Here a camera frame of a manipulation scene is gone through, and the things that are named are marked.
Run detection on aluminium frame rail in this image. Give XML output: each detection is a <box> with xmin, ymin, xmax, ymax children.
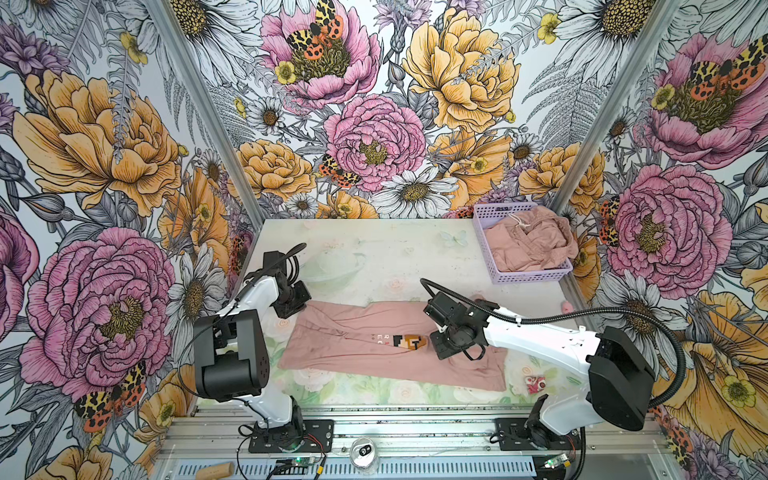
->
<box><xmin>158</xmin><ymin>404</ymin><xmax>668</xmax><ymax>460</ymax></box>

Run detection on white perforated cable duct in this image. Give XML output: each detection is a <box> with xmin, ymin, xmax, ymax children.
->
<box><xmin>161</xmin><ymin>456</ymin><xmax>536</xmax><ymax>479</ymax></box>

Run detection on pink printed t-shirt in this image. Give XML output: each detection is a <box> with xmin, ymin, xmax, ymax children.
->
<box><xmin>279</xmin><ymin>301</ymin><xmax>507</xmax><ymax>392</ymax></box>

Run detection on silver drink can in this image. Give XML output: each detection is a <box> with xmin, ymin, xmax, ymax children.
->
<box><xmin>350</xmin><ymin>437</ymin><xmax>380</xmax><ymax>475</ymax></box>

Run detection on small pink red toy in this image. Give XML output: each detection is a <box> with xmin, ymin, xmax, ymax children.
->
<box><xmin>524</xmin><ymin>375</ymin><xmax>547</xmax><ymax>395</ymax></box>

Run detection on lavender plastic laundry basket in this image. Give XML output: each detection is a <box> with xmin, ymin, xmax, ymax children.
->
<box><xmin>472</xmin><ymin>202</ymin><xmax>579</xmax><ymax>284</ymax></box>

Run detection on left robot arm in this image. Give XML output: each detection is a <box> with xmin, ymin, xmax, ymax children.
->
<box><xmin>190</xmin><ymin>243</ymin><xmax>311</xmax><ymax>450</ymax></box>

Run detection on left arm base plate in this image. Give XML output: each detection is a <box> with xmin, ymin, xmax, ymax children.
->
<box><xmin>247</xmin><ymin>419</ymin><xmax>335</xmax><ymax>454</ymax></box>

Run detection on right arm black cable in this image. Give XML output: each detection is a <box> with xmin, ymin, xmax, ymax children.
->
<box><xmin>419</xmin><ymin>278</ymin><xmax>688</xmax><ymax>480</ymax></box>

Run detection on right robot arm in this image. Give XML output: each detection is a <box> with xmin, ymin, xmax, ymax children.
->
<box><xmin>424</xmin><ymin>293</ymin><xmax>655</xmax><ymax>449</ymax></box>

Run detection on wooden block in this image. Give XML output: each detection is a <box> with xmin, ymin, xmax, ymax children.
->
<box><xmin>195</xmin><ymin>462</ymin><xmax>235</xmax><ymax>480</ymax></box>

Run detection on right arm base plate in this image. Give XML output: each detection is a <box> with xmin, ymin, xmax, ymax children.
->
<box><xmin>489</xmin><ymin>417</ymin><xmax>582</xmax><ymax>452</ymax></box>

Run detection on pink garment in basket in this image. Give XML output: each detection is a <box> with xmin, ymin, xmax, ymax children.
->
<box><xmin>484</xmin><ymin>206</ymin><xmax>579</xmax><ymax>273</ymax></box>

